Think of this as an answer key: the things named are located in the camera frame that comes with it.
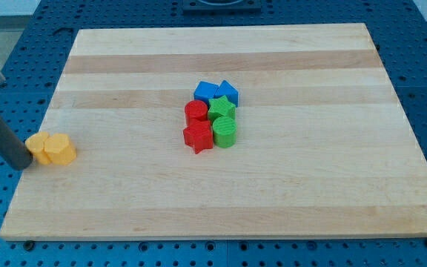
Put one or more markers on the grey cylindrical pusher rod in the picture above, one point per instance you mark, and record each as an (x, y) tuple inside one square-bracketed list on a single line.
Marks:
[(12, 149)]

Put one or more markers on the yellow heart block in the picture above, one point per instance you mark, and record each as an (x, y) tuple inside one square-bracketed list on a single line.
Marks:
[(35, 144)]

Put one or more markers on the yellow hexagon block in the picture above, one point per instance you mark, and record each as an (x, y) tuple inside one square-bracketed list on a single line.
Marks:
[(60, 149)]

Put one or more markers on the red cylinder block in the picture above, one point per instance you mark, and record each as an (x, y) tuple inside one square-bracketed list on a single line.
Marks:
[(195, 110)]

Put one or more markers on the red star block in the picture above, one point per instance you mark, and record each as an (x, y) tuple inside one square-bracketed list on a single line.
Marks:
[(199, 136)]

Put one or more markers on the blue cube block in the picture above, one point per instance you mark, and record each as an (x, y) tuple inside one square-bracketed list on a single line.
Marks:
[(205, 91)]

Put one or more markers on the green star block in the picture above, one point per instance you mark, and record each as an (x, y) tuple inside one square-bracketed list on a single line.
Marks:
[(221, 107)]

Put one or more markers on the green cylinder block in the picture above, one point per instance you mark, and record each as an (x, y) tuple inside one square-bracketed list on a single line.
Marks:
[(224, 132)]

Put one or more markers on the blue triangle block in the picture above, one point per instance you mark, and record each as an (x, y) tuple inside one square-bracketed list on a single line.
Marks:
[(228, 90)]

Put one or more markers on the wooden board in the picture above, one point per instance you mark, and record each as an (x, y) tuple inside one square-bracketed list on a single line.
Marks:
[(323, 147)]

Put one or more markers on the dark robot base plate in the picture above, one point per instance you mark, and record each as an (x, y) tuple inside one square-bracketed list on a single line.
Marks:
[(220, 6)]

